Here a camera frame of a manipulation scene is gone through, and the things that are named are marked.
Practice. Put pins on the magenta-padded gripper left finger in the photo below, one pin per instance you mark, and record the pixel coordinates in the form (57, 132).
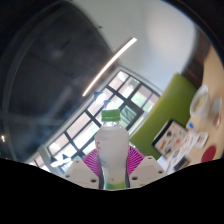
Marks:
(80, 171)

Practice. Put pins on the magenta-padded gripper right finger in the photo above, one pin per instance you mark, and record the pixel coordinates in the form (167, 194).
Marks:
(146, 170)

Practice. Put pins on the white green-capped drink bottle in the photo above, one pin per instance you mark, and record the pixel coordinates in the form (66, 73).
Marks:
(111, 150)

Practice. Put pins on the white paper sheet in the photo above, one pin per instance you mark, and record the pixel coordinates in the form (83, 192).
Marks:
(163, 161)

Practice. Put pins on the black-framed picture stand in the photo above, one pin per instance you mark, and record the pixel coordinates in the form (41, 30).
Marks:
(170, 138)

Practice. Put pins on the colourful printed leaflet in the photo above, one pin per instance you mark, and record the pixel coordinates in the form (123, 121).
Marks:
(185, 150)

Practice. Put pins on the small blue-capped bottle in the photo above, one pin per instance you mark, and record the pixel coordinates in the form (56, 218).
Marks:
(191, 126)

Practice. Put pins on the small white box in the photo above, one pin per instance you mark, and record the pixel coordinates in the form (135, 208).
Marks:
(202, 140)

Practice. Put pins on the green upholstered bench backrest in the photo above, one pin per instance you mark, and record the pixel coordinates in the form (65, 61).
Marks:
(166, 103)

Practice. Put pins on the white ceramic bowl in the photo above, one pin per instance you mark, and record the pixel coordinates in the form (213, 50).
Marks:
(199, 101)

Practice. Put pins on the small paper receipt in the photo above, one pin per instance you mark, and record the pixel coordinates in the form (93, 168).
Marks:
(217, 111)

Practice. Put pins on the curved strip ceiling light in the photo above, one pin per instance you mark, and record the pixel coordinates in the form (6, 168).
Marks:
(110, 66)

